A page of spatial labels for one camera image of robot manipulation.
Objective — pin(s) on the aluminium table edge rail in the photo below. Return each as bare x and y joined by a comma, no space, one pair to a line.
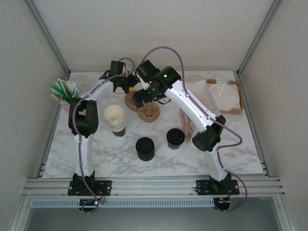
55,125
252,125

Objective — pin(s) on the aluminium frame post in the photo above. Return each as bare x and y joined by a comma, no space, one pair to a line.
48,33
258,33

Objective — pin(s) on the stack of black lids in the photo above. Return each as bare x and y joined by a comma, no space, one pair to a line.
144,148

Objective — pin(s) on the green straw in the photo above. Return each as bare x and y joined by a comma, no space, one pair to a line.
57,91
63,89

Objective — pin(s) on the black white paper cup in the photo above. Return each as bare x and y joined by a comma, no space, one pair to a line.
175,147

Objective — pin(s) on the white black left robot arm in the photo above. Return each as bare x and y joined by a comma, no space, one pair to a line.
84,154

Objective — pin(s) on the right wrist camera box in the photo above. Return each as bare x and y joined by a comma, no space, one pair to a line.
144,85

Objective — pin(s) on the black plastic cup lid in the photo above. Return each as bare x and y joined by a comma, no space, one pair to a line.
175,136

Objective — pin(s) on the stack of paper cups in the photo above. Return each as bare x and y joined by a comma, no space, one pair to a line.
114,115

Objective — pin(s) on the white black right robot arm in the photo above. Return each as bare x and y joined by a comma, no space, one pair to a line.
192,106

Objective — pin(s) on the green controller circuit board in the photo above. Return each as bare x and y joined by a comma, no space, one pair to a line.
89,202
223,201

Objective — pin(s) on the brown cardboard tray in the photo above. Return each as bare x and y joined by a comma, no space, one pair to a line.
237,111

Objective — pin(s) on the wide aluminium base rail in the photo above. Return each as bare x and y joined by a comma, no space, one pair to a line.
154,187

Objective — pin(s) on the white napkin stack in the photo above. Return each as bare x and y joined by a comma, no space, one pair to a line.
228,98

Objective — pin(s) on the white wrapped straw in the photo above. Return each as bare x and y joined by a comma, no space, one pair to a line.
69,86
75,90
55,97

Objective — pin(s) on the printed white paper bag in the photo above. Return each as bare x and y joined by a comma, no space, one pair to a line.
199,93

